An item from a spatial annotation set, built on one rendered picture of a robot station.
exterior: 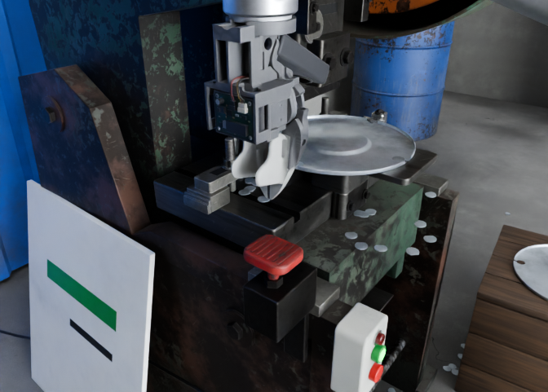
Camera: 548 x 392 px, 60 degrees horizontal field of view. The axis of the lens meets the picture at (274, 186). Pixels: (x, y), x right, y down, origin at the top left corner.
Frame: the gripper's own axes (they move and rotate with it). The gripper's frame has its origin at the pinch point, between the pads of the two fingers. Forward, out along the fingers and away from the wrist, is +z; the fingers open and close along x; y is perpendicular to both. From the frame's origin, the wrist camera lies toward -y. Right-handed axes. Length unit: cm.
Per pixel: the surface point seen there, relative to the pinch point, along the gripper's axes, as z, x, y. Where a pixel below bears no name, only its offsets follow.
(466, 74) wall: 69, -89, -361
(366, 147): 6.6, -5.0, -33.2
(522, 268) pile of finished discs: 50, 19, -80
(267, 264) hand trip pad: 9.4, 1.3, 3.0
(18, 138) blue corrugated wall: 34, -134, -25
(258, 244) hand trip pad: 9.2, -2.4, 0.4
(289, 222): 15.1, -8.4, -14.6
